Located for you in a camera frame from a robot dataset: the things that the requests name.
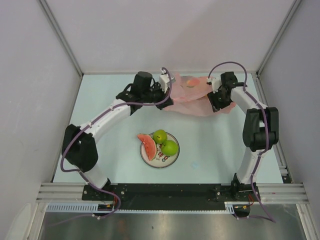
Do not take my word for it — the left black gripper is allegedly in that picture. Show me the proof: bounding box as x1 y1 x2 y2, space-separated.
140 81 173 110

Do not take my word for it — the pink plastic bag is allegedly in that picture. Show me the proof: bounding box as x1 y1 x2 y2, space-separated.
164 73 236 117

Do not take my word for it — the green fake pear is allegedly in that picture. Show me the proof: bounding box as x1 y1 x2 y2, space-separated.
152 129 168 145

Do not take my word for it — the red watermelon slice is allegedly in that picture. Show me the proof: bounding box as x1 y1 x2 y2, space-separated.
137 133 157 161

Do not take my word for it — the green fake guava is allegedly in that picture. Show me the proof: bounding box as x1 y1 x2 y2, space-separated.
161 140 179 156

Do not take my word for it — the round printed plate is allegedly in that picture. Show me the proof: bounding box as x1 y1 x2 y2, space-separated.
140 132 180 169

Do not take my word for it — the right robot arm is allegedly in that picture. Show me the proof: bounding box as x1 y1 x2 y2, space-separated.
207 72 279 201

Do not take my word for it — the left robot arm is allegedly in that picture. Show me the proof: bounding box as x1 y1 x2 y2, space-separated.
60 67 175 200

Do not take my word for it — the red fake mango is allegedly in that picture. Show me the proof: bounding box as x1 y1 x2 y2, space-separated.
186 78 199 88

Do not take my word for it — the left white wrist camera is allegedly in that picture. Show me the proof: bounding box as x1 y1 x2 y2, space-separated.
158 70 176 93

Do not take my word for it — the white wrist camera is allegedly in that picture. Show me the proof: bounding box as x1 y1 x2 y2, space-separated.
206 77 222 94
158 70 176 93

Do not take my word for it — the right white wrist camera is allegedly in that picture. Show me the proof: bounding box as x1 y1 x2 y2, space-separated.
206 77 222 94

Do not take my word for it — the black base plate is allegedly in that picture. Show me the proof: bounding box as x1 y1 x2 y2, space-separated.
82 183 260 202

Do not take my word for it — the white slotted cable duct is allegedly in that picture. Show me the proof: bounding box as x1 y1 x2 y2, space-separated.
46 203 235 214

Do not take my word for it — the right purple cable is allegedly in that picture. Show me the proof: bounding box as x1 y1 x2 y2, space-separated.
207 61 277 223

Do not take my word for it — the aluminium frame rail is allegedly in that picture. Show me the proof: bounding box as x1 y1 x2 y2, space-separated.
36 182 309 204

